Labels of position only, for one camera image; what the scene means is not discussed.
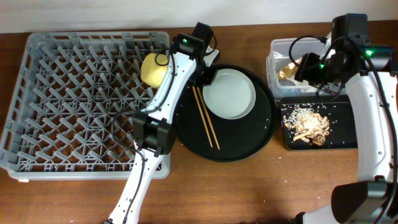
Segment round black tray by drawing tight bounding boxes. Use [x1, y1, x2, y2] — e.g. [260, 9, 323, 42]
[173, 64, 277, 162]

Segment clear plastic bin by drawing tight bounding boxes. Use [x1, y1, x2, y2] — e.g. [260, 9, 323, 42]
[266, 38, 325, 100]

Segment white napkin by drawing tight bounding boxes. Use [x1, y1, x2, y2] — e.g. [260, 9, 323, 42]
[280, 75, 310, 88]

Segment wooden chopstick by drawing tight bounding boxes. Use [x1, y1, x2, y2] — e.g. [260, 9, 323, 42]
[197, 87, 220, 150]
[192, 86, 213, 148]

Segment food scraps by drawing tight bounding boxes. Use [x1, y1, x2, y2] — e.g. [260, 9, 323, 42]
[282, 107, 330, 146]

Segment black rectangular tray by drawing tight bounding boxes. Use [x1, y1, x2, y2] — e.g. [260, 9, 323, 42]
[279, 95, 358, 151]

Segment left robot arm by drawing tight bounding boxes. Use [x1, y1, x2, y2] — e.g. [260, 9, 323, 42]
[107, 22, 220, 224]

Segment yellow bowl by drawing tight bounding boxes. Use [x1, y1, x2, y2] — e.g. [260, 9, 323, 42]
[141, 53, 169, 88]

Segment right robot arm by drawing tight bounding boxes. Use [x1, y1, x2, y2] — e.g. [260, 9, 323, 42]
[295, 14, 397, 223]

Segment grey plate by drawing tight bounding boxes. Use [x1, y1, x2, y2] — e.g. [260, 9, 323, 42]
[202, 68, 256, 119]

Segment gold foil wrapper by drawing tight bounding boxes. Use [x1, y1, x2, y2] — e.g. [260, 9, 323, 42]
[277, 58, 302, 82]

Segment grey dishwasher rack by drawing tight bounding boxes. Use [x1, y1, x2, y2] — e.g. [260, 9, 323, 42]
[1, 31, 169, 182]

